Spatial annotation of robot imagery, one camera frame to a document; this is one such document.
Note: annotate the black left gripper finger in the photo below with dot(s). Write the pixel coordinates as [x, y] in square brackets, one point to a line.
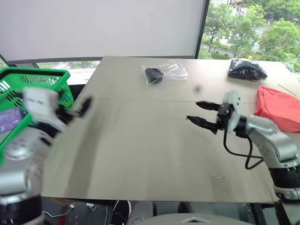
[61, 95]
[85, 105]

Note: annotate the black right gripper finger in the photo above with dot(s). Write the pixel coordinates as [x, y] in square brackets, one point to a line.
[201, 121]
[207, 105]

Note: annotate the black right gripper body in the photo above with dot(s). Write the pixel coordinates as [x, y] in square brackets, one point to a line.
[223, 114]

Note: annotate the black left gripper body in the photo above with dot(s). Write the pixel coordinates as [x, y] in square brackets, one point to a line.
[66, 115]

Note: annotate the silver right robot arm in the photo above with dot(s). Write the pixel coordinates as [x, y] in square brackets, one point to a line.
[269, 138]

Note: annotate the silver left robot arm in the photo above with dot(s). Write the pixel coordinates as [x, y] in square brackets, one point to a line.
[21, 150]

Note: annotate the green plastic basket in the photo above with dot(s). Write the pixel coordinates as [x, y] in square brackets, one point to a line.
[35, 72]

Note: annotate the colourful small packet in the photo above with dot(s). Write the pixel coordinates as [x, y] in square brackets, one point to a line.
[66, 100]

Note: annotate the black crinkled bag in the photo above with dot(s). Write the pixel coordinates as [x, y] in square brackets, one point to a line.
[246, 69]

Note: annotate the clear bag with black item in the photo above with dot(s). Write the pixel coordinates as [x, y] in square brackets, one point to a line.
[164, 71]

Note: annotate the red fabric pouch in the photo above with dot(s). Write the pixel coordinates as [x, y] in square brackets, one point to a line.
[279, 109]

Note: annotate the purple packet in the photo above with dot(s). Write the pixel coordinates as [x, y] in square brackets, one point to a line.
[10, 119]

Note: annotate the small yellow object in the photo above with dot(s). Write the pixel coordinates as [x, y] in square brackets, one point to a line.
[250, 57]

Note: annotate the white roller blind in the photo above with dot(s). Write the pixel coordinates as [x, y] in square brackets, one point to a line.
[98, 25]

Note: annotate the black shoe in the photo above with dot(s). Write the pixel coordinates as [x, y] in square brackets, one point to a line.
[119, 212]

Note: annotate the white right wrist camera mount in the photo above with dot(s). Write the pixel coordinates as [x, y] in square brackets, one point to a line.
[233, 100]

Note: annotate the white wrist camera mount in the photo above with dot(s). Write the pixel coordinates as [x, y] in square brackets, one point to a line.
[38, 104]
[233, 100]

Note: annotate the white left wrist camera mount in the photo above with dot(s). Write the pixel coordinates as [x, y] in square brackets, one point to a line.
[38, 104]

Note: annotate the dark window frame post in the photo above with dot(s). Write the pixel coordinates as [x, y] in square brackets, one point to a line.
[201, 28]

